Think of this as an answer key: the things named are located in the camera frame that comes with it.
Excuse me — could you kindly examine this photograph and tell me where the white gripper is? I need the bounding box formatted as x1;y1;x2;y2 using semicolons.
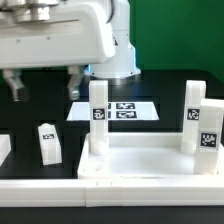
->
0;3;115;102

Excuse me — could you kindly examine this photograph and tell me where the white desk top tray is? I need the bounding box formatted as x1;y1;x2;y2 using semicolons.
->
77;132;224;180

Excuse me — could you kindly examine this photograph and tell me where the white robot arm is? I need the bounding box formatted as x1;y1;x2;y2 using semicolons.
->
0;0;140;102

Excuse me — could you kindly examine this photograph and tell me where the white marker plate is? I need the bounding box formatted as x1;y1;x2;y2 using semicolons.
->
67;102;159;121

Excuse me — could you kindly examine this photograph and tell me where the white left rail block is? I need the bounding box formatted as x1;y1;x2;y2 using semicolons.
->
0;134;11;166

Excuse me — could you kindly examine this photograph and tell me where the white front rail barrier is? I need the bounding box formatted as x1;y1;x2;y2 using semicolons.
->
0;176;224;207

